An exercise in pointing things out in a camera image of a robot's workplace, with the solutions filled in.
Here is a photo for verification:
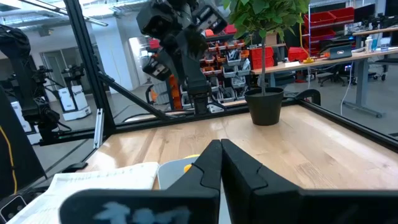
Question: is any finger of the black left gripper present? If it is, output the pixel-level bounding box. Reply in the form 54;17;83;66
136;0;189;35
188;0;228;35

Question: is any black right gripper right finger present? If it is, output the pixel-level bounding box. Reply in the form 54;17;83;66
221;138;398;224

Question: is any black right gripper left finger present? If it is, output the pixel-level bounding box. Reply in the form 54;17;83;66
58;139;223;224

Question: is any yellow toy banana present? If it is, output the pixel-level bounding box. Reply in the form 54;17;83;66
182;154;200;174

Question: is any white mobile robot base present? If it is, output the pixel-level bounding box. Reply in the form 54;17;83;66
57;63;93;122
11;101;34;134

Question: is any grey plastic bin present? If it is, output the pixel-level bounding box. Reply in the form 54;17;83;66
157;154;200;190

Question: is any stack of red bins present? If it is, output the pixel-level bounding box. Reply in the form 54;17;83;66
248;46;275;70

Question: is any green plant in black pot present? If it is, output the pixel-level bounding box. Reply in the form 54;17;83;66
222;0;310;127

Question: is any red storage bin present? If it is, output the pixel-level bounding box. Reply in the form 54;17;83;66
287;46;308;62

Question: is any white checked towel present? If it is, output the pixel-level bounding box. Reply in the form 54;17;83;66
6;161;160;224

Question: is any black arched clamp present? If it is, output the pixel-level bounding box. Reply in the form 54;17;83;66
294;88;322;106

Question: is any long wooden workbench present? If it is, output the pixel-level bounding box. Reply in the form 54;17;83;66
250;46;398;119

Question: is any small black edge clamp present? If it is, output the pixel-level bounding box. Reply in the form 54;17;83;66
61;161;89;174

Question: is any grey laptop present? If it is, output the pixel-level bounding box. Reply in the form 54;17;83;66
328;44;353;60

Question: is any black office chair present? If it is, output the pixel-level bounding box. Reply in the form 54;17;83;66
317;40;355;88

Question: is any black monitor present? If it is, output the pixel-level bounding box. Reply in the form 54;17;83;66
353;2;376;24

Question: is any black panel with yellow stripe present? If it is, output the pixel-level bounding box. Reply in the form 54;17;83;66
0;85;48;200

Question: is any black box with white outline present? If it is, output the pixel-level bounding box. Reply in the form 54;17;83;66
0;194;29;224

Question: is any wire shelf with red bins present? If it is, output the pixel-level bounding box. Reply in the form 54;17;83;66
303;0;356;44

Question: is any silver frame bracket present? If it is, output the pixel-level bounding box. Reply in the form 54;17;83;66
93;108;105;149

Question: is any white hanging cable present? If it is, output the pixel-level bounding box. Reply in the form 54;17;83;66
340;62;355;116

